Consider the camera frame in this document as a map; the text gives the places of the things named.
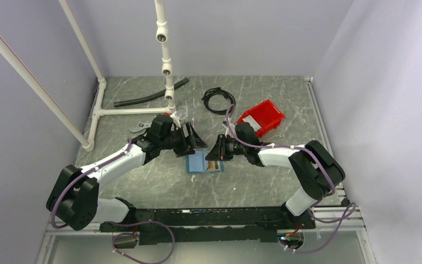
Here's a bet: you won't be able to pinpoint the aluminium rail right side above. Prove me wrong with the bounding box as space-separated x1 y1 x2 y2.
303 76 367 232

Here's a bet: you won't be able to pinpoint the white cards in bin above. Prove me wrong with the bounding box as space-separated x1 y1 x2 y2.
242 115 261 132

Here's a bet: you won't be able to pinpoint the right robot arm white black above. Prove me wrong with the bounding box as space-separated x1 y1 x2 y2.
206 122 346 228

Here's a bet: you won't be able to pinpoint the red handled adjustable wrench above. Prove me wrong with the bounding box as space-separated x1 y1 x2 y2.
129 122 152 133

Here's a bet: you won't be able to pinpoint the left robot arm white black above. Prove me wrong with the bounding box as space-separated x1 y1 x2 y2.
46 114 207 231

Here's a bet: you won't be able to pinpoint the coiled black cable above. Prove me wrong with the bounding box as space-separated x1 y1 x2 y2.
201 87 236 116

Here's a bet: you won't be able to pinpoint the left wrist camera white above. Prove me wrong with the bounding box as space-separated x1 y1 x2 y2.
169 111 185 128

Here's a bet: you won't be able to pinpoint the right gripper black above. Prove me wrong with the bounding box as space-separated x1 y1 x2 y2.
205 134 248 161

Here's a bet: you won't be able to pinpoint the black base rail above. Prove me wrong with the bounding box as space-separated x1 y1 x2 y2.
99 206 315 245

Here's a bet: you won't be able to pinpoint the blue card holder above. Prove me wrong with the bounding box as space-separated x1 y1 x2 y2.
185 148 224 174

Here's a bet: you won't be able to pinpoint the black rubber hose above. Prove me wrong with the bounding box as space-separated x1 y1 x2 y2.
113 77 190 108

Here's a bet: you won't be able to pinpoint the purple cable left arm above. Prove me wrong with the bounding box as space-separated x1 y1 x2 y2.
51 137 177 264

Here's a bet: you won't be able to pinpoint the gold credit card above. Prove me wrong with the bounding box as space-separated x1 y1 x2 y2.
206 161 223 172

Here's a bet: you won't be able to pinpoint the red plastic bin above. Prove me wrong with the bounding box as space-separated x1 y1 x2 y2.
237 100 285 138

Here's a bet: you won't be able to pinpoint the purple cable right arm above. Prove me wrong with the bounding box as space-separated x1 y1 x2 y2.
225 104 357 255

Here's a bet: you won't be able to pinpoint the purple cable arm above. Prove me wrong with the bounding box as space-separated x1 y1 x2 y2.
51 137 177 264
225 104 357 255

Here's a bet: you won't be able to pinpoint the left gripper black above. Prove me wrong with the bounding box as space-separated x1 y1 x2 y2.
160 122 207 158

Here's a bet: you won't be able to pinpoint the white PVC pipe frame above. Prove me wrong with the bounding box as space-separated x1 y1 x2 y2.
0 1 176 152

